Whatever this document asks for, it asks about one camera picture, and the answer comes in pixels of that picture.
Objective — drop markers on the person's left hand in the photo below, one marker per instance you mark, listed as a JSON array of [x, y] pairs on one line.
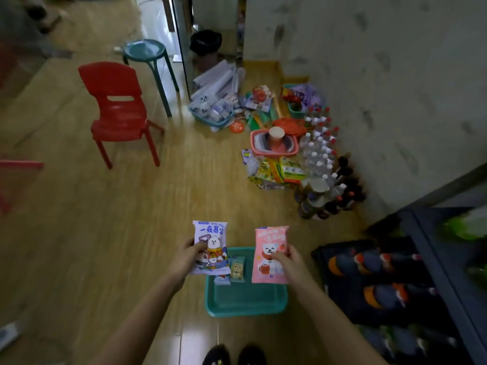
[[182, 264]]

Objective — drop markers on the person's right hand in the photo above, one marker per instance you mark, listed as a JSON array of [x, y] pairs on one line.
[[298, 270]]

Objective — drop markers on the person's left thumb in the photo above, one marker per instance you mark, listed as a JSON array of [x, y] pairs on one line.
[[200, 248]]

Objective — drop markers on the person's right thumb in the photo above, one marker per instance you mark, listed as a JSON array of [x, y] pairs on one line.
[[280, 256]]

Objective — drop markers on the purple bear-print snack packet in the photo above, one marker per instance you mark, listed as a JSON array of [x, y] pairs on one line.
[[213, 231]]

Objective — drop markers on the pink bear-print snack packet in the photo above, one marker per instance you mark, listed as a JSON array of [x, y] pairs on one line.
[[268, 239]]

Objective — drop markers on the person's right forearm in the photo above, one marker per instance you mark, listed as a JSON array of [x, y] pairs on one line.
[[334, 326]]

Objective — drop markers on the person's left forearm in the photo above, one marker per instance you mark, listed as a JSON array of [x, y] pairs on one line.
[[140, 326]]

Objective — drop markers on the small white blue packet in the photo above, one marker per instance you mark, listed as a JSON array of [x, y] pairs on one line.
[[222, 280]]

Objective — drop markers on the small green snack packet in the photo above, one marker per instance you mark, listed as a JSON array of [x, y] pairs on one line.
[[237, 269]]

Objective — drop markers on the teal plastic tray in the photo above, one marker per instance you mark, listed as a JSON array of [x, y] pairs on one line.
[[243, 298]]

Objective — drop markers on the pile of yellow green packets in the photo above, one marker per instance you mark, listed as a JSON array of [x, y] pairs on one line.
[[279, 171]]

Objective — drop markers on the group of dark drink bottles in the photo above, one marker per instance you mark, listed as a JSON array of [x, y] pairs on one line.
[[342, 193]]

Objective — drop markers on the person's right black shoe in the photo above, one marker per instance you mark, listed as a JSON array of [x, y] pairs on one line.
[[252, 356]]

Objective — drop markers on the person's black shoe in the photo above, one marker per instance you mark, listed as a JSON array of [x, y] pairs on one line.
[[252, 356], [216, 356]]

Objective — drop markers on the shelf row of orange-label bottles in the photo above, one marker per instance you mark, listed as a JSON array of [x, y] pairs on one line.
[[380, 292]]

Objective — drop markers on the pink plastic basin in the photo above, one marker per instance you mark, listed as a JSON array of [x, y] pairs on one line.
[[262, 150]]

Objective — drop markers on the person's left black shoe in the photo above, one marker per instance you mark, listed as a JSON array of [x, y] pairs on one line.
[[216, 356]]

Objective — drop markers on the group of clear water bottles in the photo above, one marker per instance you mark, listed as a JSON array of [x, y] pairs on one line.
[[317, 152]]

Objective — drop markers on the paper cup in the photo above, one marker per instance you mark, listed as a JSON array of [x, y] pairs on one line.
[[276, 136]]

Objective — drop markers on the small orange round lid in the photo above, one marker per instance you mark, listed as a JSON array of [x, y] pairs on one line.
[[236, 127]]

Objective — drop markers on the orange plastic lid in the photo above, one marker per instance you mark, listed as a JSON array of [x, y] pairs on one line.
[[293, 127]]

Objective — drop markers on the blue basket of small items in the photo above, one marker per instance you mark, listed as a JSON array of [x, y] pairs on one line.
[[211, 112]]

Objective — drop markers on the green orange packets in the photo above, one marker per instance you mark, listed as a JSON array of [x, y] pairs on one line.
[[260, 119]]

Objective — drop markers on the teal basket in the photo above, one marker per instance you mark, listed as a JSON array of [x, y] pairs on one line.
[[295, 108]]

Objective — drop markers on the red plastic chair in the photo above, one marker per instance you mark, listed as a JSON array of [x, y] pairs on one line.
[[118, 117]]

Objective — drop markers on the red white packet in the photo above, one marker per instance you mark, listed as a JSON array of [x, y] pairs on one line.
[[260, 96]]

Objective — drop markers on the purple plastic bags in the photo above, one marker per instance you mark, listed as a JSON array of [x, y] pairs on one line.
[[308, 95]]

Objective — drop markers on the bundle of white paper rolls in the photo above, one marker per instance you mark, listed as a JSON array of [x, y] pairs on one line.
[[215, 81]]

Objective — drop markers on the dark blue shelf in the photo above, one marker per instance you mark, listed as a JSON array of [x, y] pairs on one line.
[[449, 269]]

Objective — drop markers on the black trash bin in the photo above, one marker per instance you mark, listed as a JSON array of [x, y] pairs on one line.
[[205, 43]]

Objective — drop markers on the teal round stool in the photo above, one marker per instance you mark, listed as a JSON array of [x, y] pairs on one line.
[[146, 50]]

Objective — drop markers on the white flat object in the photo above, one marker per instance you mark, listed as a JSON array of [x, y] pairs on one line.
[[7, 336]]

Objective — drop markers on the metal glass door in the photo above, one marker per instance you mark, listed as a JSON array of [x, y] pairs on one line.
[[184, 34]]

